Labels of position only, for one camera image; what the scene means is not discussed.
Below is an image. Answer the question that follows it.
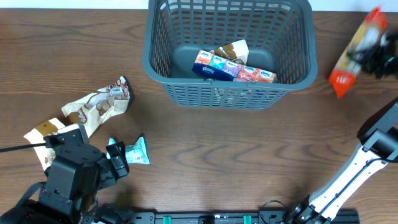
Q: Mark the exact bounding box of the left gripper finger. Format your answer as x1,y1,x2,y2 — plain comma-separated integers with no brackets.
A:
114,141,129,174
106,144,118,157

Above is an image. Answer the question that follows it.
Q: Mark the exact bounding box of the beige snack bag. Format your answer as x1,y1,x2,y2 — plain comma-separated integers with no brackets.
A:
210,39,249,65
62,76,131,137
24,118,65,170

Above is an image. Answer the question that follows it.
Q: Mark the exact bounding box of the red spaghetti packet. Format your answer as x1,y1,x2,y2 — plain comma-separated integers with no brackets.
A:
329,6,387,98

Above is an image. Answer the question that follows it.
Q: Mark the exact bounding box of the grey plastic basket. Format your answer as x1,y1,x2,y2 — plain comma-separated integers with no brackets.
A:
142,0,318,110

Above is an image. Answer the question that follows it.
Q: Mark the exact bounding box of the blue Kleenex tissue pack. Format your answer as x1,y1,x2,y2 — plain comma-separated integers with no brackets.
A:
192,50,277,83

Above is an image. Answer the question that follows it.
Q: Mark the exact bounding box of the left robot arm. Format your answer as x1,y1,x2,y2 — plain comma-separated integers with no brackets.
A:
1,142,133,223

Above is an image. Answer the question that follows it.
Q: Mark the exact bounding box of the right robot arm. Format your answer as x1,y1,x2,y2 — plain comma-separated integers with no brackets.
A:
284,32,397,223

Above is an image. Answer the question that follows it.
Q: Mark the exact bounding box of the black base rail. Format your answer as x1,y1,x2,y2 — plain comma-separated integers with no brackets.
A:
82,203,361,224

